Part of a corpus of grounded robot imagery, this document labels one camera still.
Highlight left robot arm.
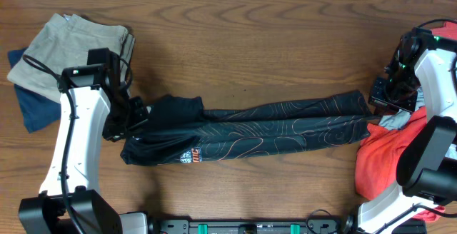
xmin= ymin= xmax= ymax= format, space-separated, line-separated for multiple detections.
xmin=19 ymin=63 xmax=149 ymax=233

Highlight red t-shirt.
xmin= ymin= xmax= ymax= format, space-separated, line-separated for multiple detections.
xmin=355 ymin=20 xmax=456 ymax=202

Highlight light grey t-shirt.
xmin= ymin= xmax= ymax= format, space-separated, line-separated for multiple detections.
xmin=378 ymin=88 xmax=425 ymax=131

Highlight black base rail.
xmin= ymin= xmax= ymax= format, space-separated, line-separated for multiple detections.
xmin=147 ymin=215 xmax=347 ymax=234

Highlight folded navy blue garment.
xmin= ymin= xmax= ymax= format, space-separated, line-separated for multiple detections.
xmin=7 ymin=47 xmax=62 ymax=134

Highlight black patterned cycling jersey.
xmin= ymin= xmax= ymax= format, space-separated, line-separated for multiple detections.
xmin=121 ymin=91 xmax=375 ymax=166

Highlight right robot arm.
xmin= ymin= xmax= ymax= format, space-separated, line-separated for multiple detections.
xmin=342 ymin=26 xmax=456 ymax=233

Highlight folded khaki trousers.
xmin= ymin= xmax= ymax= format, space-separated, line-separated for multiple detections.
xmin=7 ymin=14 xmax=135 ymax=103

